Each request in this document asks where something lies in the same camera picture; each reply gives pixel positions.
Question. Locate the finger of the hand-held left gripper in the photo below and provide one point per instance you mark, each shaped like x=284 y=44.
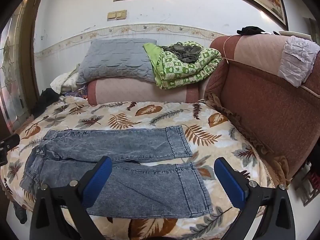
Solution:
x=10 y=141

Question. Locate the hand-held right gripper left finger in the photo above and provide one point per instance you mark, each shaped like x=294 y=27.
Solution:
x=98 y=180

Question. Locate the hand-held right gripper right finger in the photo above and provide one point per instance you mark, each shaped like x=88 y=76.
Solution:
x=228 y=182

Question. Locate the grey washed denim pants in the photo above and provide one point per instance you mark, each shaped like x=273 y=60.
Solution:
x=150 y=190

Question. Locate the black garment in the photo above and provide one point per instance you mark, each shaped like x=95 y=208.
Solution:
x=46 y=100

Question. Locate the wooden door with stained glass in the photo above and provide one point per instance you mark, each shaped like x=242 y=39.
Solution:
x=15 y=67

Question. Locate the reddish pink sofa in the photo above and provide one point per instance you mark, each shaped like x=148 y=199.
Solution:
x=262 y=110

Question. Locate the purple patterned cloth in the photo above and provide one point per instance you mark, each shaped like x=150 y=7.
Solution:
x=75 y=93

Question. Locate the cream printed cloth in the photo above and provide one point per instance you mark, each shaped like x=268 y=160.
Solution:
x=63 y=80

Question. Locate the leaf print blanket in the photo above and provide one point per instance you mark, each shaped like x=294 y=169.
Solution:
x=150 y=115

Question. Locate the green patterned quilt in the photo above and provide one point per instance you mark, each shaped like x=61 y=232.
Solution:
x=185 y=72

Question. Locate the grey quilted pillow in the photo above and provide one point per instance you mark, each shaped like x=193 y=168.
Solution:
x=115 y=60

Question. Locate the dark olive cloth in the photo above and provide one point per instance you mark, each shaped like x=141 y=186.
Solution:
x=183 y=51

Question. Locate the pale lilac cloth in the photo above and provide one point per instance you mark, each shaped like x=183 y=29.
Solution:
x=297 y=60

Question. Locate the small black cloth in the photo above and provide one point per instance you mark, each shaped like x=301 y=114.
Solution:
x=250 y=30

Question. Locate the white flat object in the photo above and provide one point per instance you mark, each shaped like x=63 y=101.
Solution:
x=292 y=33

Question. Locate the beige light switch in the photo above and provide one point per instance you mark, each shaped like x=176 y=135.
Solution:
x=121 y=14
x=112 y=16

